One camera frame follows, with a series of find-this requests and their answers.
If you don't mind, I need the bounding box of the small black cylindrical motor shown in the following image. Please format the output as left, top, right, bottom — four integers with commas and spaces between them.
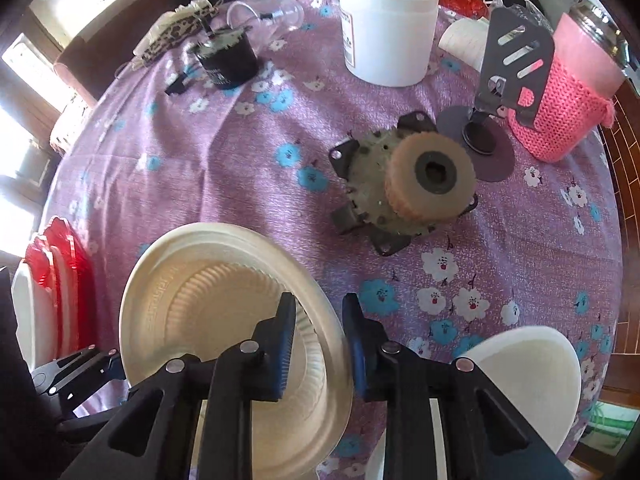
192, 27, 259, 92

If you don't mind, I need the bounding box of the brown wooden cabinet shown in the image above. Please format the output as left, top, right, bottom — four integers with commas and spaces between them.
595, 95, 640, 361

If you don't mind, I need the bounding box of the leopard print cloth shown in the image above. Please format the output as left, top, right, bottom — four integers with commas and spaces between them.
132, 0, 222, 68

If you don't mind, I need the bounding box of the red plate with gold print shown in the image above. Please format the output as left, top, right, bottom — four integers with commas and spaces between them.
42, 215, 97, 353

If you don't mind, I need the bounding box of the red plate with white sticker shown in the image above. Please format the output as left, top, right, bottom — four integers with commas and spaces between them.
24, 234, 68, 356

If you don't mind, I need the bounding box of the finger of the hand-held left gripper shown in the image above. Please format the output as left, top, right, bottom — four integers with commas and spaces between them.
31, 346, 123, 397
55, 400, 133, 445

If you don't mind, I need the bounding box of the grey round pad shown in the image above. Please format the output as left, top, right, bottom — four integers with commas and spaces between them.
437, 105, 516, 182

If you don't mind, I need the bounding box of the clear glass cup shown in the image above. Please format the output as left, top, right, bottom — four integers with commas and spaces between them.
226, 0, 306, 36

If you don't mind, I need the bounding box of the beige disposable bowl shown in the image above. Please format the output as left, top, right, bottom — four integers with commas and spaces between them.
119, 222, 355, 473

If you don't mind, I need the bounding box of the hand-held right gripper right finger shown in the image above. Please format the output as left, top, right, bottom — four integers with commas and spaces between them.
342, 292, 576, 480

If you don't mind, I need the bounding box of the white plastic jar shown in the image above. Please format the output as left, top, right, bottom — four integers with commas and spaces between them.
339, 0, 441, 87

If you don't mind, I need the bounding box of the black metal phone stand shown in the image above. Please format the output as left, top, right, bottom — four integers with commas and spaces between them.
464, 7, 556, 157

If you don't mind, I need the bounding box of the jar with pink knitted sleeve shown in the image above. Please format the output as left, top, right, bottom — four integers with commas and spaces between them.
507, 2, 630, 163

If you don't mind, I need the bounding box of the white disposable bowl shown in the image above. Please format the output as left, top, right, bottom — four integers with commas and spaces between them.
12, 260, 57, 373
365, 325, 582, 480

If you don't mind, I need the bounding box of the purple floral tablecloth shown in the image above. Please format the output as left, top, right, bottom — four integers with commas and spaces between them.
37, 0, 626, 480

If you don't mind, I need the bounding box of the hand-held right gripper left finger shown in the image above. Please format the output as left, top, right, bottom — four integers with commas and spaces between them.
60, 292, 301, 480

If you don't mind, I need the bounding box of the brown electric motor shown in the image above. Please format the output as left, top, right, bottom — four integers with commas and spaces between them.
329, 112, 477, 257

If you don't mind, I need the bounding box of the white paper cup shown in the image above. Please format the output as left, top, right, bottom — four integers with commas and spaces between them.
439, 17, 492, 68

